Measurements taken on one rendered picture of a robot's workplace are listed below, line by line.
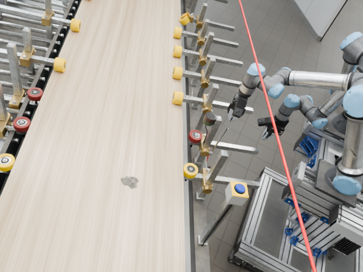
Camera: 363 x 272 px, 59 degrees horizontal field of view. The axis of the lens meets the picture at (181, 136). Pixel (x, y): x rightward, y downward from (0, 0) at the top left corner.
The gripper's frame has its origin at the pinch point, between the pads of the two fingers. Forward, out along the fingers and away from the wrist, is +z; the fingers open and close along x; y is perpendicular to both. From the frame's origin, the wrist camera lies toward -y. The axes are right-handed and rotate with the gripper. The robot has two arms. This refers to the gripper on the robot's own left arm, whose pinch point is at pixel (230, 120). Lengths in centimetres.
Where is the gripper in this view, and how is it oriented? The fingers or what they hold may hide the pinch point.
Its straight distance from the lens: 178.7
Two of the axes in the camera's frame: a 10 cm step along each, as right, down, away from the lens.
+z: -2.5, 6.5, 7.2
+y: 3.0, -6.6, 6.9
